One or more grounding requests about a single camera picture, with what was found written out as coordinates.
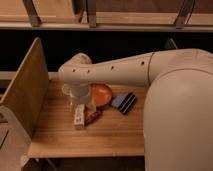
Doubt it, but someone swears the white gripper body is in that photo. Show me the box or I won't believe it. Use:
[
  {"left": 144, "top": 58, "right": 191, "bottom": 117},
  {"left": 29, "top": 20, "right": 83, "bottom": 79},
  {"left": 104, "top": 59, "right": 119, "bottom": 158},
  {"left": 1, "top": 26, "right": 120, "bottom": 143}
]
[{"left": 69, "top": 84, "right": 91, "bottom": 104}]

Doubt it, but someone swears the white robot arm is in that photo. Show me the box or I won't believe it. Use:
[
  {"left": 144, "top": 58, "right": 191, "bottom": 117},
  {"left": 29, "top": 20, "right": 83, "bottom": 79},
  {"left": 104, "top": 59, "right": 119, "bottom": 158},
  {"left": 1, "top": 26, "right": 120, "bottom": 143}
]
[{"left": 58, "top": 49, "right": 213, "bottom": 171}]

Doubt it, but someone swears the white remote control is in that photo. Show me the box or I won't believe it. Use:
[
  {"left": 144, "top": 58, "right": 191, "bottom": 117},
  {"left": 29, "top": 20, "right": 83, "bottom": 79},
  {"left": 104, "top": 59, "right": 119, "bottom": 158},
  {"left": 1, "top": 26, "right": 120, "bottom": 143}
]
[{"left": 74, "top": 104, "right": 85, "bottom": 129}]

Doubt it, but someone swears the blue and black sponge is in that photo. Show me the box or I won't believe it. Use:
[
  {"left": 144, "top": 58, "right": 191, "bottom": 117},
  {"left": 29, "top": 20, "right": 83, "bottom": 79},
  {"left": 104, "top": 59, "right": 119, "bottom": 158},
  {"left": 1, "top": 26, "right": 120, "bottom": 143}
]
[{"left": 111, "top": 92, "right": 136, "bottom": 115}]

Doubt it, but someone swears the left wooden side panel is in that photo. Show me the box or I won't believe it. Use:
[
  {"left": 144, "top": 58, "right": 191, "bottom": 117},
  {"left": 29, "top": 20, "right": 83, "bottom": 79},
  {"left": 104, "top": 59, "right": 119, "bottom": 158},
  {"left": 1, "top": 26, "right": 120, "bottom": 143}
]
[{"left": 0, "top": 38, "right": 49, "bottom": 141}]

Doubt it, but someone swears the right dark side panel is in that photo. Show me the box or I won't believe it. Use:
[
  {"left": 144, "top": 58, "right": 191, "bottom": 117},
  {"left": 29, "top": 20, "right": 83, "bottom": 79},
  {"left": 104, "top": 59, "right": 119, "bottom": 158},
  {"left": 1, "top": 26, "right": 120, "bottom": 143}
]
[{"left": 164, "top": 38, "right": 177, "bottom": 50}]

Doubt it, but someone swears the wooden shelf rail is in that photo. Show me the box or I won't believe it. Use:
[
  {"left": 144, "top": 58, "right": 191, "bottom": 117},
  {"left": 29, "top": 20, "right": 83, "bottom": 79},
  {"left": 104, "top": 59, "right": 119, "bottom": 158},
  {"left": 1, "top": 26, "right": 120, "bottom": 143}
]
[{"left": 0, "top": 0, "right": 213, "bottom": 32}]

